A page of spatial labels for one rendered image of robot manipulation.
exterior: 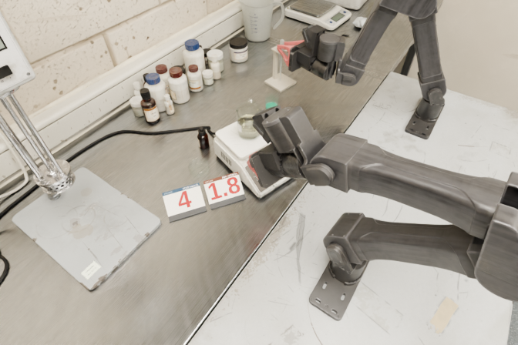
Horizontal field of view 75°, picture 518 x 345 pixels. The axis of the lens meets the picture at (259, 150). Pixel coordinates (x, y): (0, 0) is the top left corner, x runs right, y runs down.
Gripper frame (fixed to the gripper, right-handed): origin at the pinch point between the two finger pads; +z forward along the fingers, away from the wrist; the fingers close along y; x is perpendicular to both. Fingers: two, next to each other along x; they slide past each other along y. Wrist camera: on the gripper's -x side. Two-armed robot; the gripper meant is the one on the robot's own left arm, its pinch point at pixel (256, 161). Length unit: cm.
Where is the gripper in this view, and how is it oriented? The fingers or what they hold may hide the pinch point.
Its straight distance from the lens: 74.3
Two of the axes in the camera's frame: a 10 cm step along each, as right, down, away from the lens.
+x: 4.0, 8.9, 2.1
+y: -7.8, 4.5, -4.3
